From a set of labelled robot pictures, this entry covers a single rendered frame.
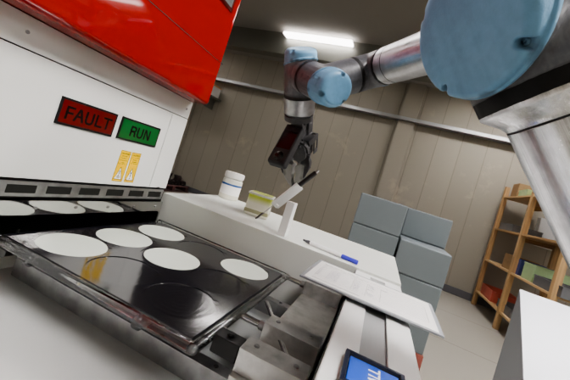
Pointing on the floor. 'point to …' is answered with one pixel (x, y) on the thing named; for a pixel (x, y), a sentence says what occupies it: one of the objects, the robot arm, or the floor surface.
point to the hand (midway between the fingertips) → (293, 187)
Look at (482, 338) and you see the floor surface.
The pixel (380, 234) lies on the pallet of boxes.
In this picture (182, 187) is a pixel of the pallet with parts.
